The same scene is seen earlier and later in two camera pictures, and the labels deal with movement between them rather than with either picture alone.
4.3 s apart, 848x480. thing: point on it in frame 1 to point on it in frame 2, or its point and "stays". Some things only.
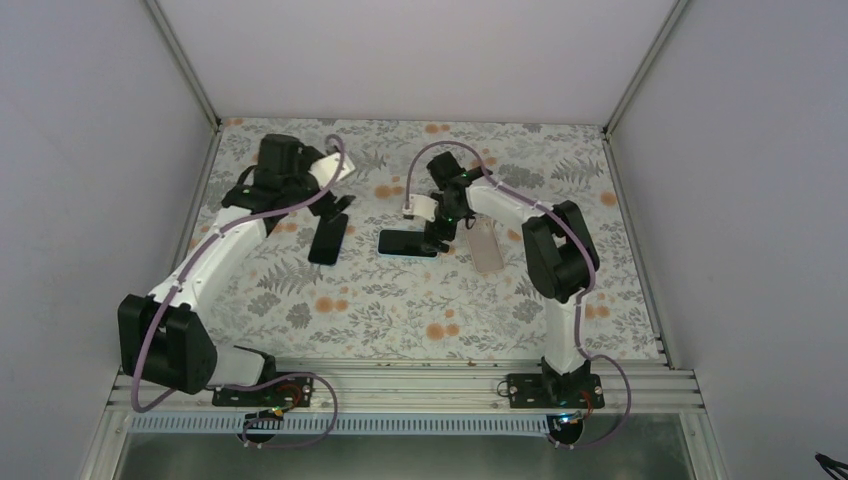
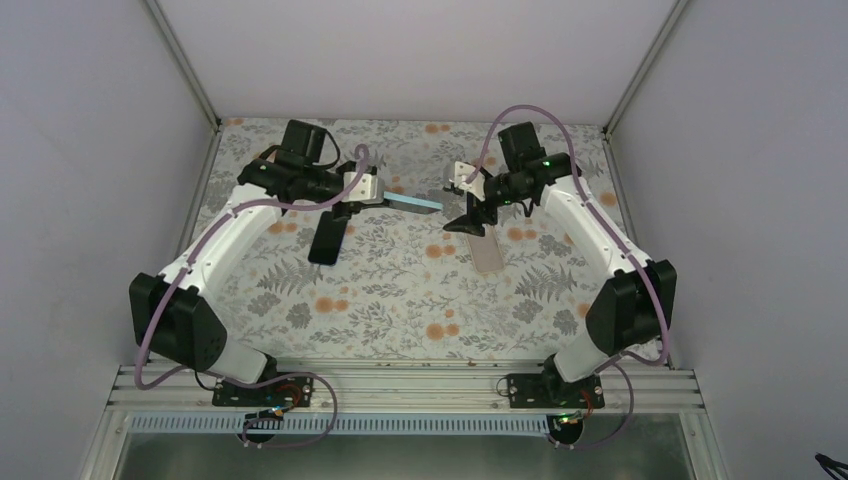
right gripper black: (437, 245) to (466, 223)
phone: (403, 243) to (413, 200)
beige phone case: (484, 246) stays
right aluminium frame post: (646, 68) stays
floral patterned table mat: (425, 240) stays
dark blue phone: (328, 240) stays
